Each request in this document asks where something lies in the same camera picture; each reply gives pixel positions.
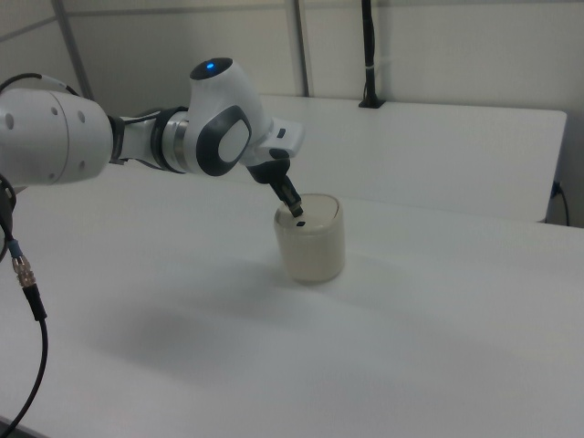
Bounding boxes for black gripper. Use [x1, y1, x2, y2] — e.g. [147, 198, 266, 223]
[247, 157, 305, 218]

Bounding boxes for cream trash bin lid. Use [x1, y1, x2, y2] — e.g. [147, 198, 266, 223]
[275, 193, 341, 238]

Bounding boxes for cream trash bin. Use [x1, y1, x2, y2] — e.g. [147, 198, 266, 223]
[273, 193, 347, 285]

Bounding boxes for grey metal frame post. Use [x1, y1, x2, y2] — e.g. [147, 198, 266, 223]
[291, 0, 317, 98]
[53, 0, 96, 99]

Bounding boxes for black clamp pole mount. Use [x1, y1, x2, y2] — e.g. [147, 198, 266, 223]
[358, 0, 385, 110]

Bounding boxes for black cable with metal connector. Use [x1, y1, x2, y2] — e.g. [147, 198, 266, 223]
[0, 172, 50, 438]

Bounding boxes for black cable at table end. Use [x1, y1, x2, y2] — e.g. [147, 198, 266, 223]
[550, 181, 571, 225]

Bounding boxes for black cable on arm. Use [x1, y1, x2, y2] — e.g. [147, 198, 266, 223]
[0, 72, 83, 98]

